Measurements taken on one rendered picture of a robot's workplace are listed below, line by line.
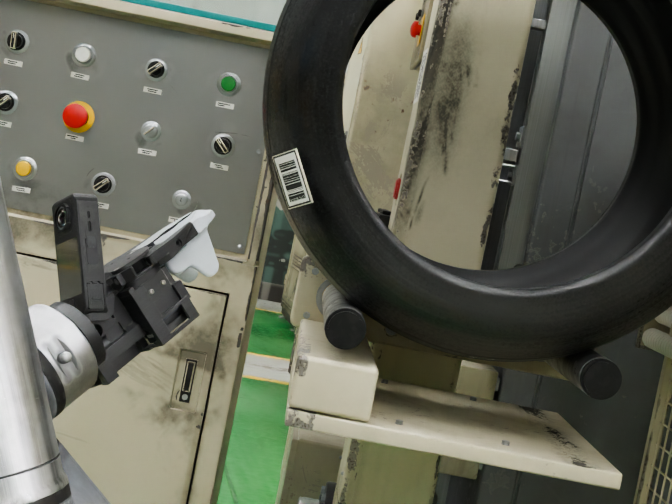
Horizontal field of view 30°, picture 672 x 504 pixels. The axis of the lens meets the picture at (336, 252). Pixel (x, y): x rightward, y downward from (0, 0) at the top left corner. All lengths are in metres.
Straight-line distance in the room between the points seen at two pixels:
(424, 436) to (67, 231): 0.45
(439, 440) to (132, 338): 0.38
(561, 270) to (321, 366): 0.41
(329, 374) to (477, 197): 0.46
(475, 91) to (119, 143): 0.65
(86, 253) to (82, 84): 0.97
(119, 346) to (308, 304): 0.56
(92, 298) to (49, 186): 0.97
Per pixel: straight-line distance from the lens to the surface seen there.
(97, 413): 2.08
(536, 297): 1.35
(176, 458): 2.07
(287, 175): 1.35
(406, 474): 1.75
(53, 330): 1.11
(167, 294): 1.18
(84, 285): 1.15
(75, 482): 1.08
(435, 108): 1.71
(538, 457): 1.38
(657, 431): 1.81
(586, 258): 1.63
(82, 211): 1.16
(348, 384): 1.34
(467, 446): 1.37
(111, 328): 1.16
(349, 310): 1.34
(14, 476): 0.92
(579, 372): 1.38
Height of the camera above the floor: 1.05
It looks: 3 degrees down
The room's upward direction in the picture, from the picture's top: 11 degrees clockwise
